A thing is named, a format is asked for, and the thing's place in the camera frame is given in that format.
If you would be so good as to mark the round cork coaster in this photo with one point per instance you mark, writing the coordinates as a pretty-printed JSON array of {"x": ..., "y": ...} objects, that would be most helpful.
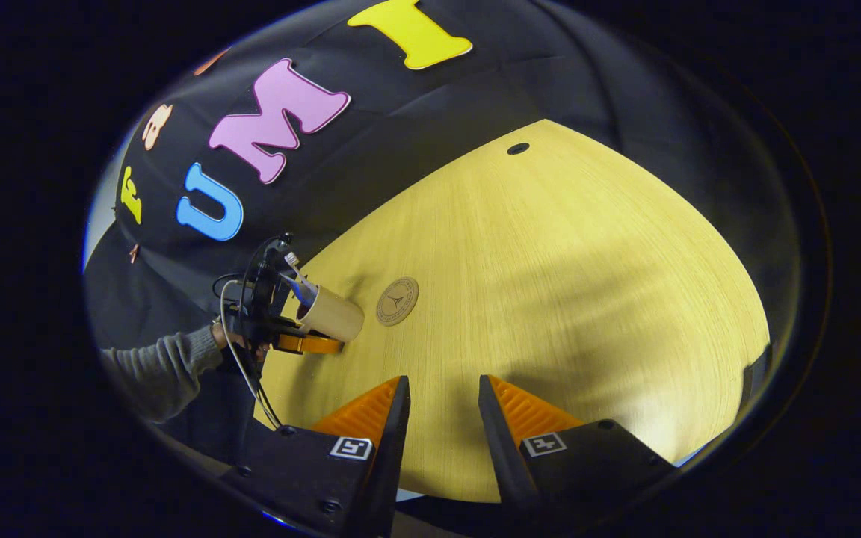
[{"x": 397, "y": 301}]

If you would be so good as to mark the black backdrop cloth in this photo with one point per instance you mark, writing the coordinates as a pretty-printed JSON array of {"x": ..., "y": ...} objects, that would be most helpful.
[{"x": 400, "y": 134}]

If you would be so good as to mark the wooden desktop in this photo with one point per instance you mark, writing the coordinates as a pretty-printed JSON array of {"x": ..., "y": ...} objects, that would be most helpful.
[{"x": 550, "y": 299}]

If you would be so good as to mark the white toothpaste tube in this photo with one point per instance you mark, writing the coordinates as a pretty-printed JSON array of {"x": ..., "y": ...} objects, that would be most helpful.
[{"x": 297, "y": 273}]

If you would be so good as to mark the beige cup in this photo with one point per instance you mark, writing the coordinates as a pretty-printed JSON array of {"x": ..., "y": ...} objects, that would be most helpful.
[{"x": 337, "y": 314}]

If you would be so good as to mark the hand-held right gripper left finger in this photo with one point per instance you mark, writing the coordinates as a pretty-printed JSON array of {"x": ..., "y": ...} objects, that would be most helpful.
[{"x": 393, "y": 448}]

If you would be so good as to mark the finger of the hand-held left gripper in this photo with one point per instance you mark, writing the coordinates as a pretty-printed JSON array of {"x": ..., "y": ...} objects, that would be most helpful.
[{"x": 311, "y": 344}]

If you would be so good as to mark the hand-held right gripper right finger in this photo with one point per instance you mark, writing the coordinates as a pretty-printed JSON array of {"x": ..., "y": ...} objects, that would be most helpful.
[{"x": 501, "y": 448}]

